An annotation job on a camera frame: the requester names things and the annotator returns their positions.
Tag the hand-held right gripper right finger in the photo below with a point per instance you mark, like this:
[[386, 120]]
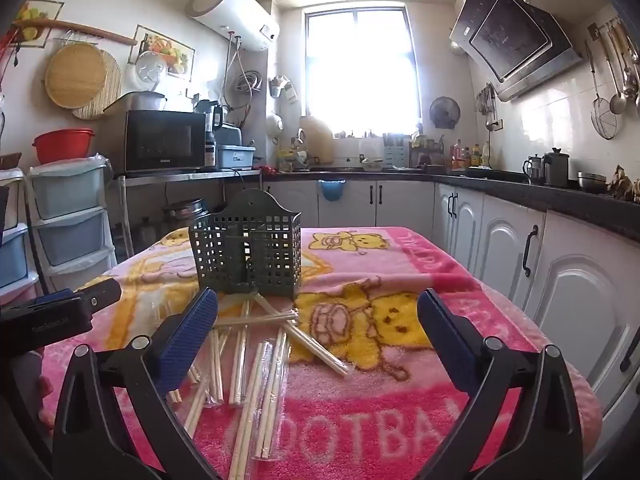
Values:
[[445, 332]]

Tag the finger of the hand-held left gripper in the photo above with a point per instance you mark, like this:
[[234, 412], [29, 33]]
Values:
[[97, 295]]

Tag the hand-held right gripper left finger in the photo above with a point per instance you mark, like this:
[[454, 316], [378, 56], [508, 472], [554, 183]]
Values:
[[192, 330]]

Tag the group of chopsticks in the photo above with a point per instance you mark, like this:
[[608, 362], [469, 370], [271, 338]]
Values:
[[265, 385]]

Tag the green plastic utensil basket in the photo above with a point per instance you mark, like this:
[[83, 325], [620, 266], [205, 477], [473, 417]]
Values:
[[270, 260]]

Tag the hanging cooking utensils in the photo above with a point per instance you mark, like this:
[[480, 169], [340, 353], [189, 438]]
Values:
[[487, 102]]

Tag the plastic drawer unit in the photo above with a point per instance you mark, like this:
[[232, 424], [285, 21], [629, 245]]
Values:
[[70, 230], [12, 260]]

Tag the pink printed blanket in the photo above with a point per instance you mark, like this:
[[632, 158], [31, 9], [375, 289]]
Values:
[[400, 410]]

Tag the white base cabinets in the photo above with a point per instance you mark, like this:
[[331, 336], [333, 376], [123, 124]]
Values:
[[500, 245]]

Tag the metal steamer pot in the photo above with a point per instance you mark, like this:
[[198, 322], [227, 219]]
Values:
[[184, 215]]

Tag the steel shelf table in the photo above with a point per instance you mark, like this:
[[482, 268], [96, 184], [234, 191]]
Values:
[[175, 176]]

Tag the red plastic basin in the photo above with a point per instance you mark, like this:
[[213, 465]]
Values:
[[62, 147]]

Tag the brown woven basket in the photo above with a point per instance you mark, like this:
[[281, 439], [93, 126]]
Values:
[[10, 161]]

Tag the black microwave oven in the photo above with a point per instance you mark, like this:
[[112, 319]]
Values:
[[160, 142]]

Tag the black kitchen countertop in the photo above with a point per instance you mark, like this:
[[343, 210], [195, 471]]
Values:
[[550, 192]]

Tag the group of condiment bottles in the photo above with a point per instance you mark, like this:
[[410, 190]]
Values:
[[470, 157]]

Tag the blue dish bin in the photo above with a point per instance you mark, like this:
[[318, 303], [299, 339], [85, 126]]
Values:
[[235, 156]]

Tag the blue hanging bin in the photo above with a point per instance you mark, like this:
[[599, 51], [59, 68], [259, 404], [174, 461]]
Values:
[[332, 192]]

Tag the small metal kettle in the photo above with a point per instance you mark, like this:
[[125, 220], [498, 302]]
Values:
[[534, 170]]

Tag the dark metal kettle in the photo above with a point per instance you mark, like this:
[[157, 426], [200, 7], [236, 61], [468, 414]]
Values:
[[556, 170]]

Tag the metal tray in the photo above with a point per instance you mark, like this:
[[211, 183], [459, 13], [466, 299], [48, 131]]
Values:
[[145, 102]]

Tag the grey plastic box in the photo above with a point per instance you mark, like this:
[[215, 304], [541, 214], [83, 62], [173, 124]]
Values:
[[231, 135]]

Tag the black blender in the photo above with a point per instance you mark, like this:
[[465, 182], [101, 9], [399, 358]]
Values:
[[210, 130]]

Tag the round straw mat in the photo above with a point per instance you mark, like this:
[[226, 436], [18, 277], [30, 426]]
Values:
[[112, 90]]

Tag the steel bowl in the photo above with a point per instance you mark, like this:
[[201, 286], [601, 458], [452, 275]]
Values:
[[592, 182]]

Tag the sink faucet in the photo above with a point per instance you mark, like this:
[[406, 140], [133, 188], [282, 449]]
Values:
[[300, 142]]

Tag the small black fan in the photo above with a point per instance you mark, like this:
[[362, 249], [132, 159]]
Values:
[[444, 112]]

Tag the round bamboo tray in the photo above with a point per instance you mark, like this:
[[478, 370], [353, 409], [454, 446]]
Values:
[[75, 75]]

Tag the beige cutting board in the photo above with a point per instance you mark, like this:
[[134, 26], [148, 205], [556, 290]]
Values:
[[319, 142]]

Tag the white round plastic lid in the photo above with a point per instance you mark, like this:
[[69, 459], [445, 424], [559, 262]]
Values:
[[150, 69]]

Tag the pile of ginger roots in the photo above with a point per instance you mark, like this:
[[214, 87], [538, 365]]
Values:
[[625, 185]]

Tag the red shopping bag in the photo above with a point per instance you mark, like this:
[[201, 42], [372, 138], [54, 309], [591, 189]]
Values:
[[6, 55]]

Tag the wooden rolling pin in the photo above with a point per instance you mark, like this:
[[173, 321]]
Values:
[[75, 29]]

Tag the kitchen window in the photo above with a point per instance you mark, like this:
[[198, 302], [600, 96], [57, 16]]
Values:
[[360, 70]]

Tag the hanging metal ladle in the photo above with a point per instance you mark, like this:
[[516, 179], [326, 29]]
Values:
[[619, 102]]

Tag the black range hood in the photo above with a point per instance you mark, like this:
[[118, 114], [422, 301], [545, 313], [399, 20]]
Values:
[[515, 35]]

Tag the white water heater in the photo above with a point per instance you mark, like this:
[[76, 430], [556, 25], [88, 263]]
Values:
[[235, 7]]

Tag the wall utensil holder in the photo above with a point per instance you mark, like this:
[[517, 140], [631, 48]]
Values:
[[280, 89]]

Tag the fruit wall poster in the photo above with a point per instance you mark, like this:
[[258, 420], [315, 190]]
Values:
[[42, 12], [172, 47]]

